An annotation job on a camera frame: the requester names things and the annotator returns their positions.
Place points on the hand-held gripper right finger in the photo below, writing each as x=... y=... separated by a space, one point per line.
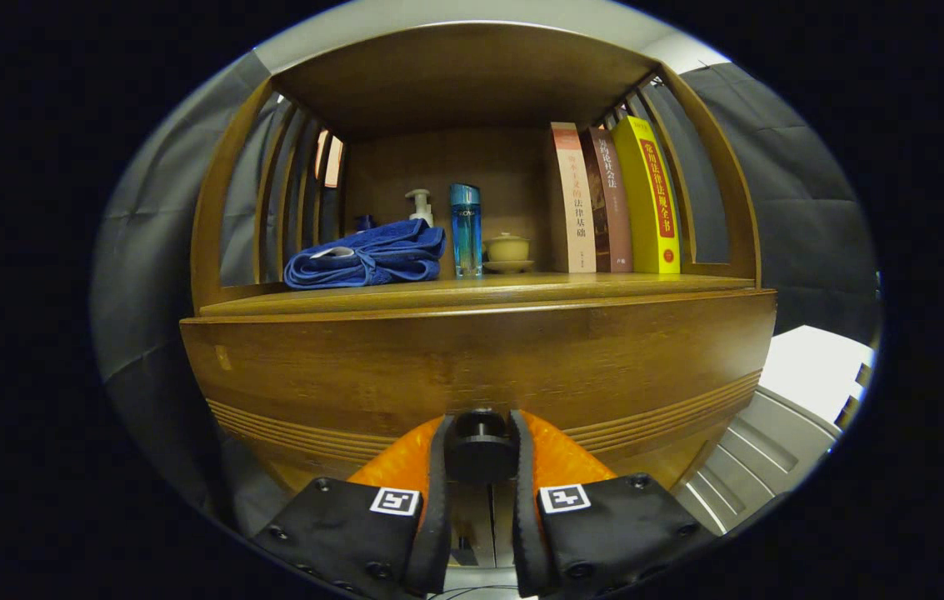
x=520 y=533

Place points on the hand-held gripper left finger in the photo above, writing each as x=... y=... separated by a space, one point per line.
x=441 y=517

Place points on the black drawer knob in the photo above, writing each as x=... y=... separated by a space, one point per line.
x=480 y=454

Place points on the wooden drawer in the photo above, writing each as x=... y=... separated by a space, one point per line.
x=438 y=367

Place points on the wooden cabinet door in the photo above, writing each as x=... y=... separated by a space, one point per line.
x=671 y=462
x=297 y=471

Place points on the wooden countertop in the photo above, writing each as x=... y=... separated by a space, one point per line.
x=521 y=287

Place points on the wooden cabinet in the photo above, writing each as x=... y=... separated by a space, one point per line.
x=455 y=83

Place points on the blue folded towel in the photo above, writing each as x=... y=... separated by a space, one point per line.
x=380 y=254

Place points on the yellow lidded teacup with saucer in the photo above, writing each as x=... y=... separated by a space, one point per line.
x=508 y=250

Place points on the tall blue glass bottle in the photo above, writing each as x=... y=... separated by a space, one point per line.
x=466 y=233

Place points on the small blue-capped bottle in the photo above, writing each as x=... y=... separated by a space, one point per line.
x=363 y=222

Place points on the white pump bottle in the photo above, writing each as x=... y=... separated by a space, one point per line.
x=422 y=208

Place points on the beige book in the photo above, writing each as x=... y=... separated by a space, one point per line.
x=576 y=208

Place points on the brown book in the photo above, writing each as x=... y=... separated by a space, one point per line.
x=613 y=217

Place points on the yellow book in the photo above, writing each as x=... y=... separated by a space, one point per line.
x=651 y=208

